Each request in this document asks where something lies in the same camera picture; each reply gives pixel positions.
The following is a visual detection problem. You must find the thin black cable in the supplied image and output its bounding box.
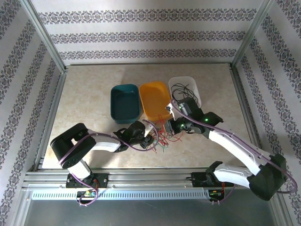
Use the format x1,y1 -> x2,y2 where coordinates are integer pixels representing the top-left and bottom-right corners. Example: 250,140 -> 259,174
181,82 -> 201,105
170,83 -> 189,102

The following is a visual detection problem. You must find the teal plastic bin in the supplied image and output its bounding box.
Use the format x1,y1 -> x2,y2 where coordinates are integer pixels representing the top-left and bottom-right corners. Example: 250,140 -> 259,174
110,84 -> 142,125

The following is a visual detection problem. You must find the orange plastic bin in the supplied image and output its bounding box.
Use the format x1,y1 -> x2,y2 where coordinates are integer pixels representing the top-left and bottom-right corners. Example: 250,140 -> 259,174
139,81 -> 172,121

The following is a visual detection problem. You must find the white plastic bin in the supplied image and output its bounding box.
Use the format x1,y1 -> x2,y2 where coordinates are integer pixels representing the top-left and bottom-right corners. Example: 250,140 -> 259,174
168,76 -> 202,109

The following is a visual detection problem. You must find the grey metal front panel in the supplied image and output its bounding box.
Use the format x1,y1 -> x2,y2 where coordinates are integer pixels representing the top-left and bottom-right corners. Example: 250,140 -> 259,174
14,188 -> 287,226

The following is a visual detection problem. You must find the pile of coloured wires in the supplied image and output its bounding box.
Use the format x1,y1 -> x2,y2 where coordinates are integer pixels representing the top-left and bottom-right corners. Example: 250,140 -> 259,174
152,131 -> 184,148

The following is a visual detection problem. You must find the aluminium front frame rail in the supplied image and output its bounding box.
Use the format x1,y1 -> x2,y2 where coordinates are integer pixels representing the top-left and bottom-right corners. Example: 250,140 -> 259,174
22,167 -> 279,189

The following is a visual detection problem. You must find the aluminium frame rail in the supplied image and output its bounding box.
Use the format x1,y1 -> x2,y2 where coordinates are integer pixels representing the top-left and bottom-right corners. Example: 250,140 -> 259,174
65,61 -> 232,67
22,167 -> 279,189

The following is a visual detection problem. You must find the white slotted cable duct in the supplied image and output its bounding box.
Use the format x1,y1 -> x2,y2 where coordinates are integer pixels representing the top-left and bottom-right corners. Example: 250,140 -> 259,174
31,190 -> 211,201

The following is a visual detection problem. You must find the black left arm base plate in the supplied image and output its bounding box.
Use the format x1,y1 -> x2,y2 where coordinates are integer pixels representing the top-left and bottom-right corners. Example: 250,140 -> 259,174
65,173 -> 110,189

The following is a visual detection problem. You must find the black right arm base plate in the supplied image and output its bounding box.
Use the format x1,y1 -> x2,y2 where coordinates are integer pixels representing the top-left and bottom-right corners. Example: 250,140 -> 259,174
190,171 -> 236,188

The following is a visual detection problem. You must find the aluminium right side rail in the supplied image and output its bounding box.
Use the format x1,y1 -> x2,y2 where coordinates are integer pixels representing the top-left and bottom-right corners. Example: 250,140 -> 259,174
229,65 -> 271,170

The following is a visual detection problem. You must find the aluminium back frame rail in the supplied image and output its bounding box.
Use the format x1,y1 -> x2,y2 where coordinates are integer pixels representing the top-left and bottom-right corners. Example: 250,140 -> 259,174
65,61 -> 232,67

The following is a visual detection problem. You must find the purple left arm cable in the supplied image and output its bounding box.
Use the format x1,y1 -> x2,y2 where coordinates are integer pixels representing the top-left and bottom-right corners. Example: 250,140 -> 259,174
57,119 -> 163,208

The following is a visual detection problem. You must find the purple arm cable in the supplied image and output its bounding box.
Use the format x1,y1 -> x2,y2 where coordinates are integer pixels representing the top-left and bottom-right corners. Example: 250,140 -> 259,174
57,119 -> 163,208
170,98 -> 299,205

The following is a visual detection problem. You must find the aluminium left side rail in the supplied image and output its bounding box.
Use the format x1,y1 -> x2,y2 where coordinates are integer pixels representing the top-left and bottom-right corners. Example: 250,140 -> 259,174
32,67 -> 69,171

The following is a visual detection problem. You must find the aluminium right frame post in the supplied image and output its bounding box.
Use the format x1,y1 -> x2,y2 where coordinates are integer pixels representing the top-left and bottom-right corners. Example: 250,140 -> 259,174
230,0 -> 276,71

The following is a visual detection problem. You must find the aluminium frame post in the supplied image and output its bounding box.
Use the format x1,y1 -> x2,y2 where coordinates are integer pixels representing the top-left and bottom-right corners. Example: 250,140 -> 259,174
20,0 -> 69,73
230,0 -> 276,71

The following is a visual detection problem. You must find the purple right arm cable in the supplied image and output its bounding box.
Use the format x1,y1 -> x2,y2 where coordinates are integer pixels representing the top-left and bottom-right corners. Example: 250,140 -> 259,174
170,98 -> 299,205

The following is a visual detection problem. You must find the aluminium left frame post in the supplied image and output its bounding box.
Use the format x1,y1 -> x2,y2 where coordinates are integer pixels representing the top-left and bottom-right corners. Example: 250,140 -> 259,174
20,0 -> 69,73

